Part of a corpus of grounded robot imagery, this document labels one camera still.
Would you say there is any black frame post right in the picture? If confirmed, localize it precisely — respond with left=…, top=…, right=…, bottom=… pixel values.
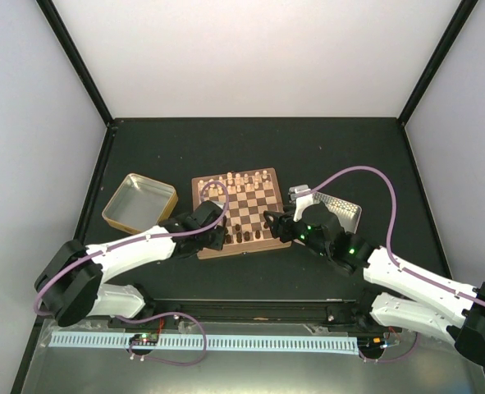
left=397, top=0, right=478, bottom=127

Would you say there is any small circuit board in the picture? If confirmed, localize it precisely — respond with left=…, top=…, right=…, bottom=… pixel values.
left=129, top=333, right=158, bottom=346

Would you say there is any black frame post left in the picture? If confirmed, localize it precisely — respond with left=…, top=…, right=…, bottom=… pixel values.
left=36, top=0, right=113, bottom=126

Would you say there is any white queen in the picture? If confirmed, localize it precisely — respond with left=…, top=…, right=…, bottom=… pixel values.
left=226, top=172, right=233, bottom=186

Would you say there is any pink metal tin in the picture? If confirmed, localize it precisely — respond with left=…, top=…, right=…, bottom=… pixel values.
left=295, top=192, right=363, bottom=243

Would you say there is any wooden chess board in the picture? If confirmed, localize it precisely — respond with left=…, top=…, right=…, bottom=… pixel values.
left=191, top=167, right=291, bottom=259

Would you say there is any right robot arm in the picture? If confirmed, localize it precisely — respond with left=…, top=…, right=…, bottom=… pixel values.
left=263, top=203, right=485, bottom=368

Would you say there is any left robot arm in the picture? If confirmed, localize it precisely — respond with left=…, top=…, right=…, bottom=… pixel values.
left=34, top=200, right=226, bottom=328

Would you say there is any black frame post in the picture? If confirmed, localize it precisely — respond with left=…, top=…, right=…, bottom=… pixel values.
left=397, top=0, right=478, bottom=127
left=36, top=0, right=113, bottom=126

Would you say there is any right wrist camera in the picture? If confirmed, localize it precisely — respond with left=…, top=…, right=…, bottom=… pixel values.
left=288, top=185, right=313, bottom=222

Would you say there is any blue cable duct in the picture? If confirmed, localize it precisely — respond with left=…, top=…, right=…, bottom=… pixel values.
left=48, top=332, right=359, bottom=355

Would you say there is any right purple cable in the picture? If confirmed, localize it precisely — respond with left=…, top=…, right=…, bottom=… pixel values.
left=307, top=166, right=485, bottom=317

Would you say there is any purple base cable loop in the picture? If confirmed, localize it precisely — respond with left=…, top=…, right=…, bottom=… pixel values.
left=117, top=312, right=208, bottom=365

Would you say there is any gold metal tin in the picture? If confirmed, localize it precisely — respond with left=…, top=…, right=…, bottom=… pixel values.
left=102, top=173, right=178, bottom=235

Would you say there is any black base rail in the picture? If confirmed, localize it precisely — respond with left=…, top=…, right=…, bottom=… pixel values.
left=106, top=298, right=374, bottom=329

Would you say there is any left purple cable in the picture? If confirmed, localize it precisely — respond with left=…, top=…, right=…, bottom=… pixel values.
left=34, top=180, right=230, bottom=316

